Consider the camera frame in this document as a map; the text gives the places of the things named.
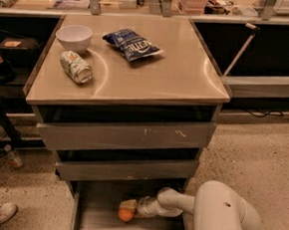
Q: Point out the black stand left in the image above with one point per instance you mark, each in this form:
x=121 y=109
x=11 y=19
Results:
x=18 y=125

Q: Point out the pink basket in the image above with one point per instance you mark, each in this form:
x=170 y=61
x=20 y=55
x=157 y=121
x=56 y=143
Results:
x=191 y=6

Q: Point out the top grey drawer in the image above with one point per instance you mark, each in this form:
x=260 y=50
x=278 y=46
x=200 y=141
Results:
x=126 y=135

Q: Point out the open bottom grey drawer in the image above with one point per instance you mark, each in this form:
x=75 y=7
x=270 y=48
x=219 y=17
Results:
x=97 y=204

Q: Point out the grey drawer cabinet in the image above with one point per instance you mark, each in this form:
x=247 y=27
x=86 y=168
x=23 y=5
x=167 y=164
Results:
x=178 y=85

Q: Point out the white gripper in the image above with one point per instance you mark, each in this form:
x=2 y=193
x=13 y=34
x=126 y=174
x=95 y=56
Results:
x=142 y=207

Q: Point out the blue chip bag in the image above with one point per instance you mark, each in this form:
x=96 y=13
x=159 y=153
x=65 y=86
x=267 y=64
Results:
x=132 y=45

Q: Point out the middle grey drawer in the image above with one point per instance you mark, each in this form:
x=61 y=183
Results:
x=126 y=170

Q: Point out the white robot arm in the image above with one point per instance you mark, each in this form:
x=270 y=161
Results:
x=215 y=206

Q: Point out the orange fruit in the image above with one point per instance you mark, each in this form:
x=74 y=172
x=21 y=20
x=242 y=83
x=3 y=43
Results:
x=125 y=214

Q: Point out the plastic bottle on floor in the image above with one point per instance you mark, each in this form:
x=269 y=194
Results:
x=13 y=156

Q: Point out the white bowl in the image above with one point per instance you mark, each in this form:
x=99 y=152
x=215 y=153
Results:
x=75 y=38

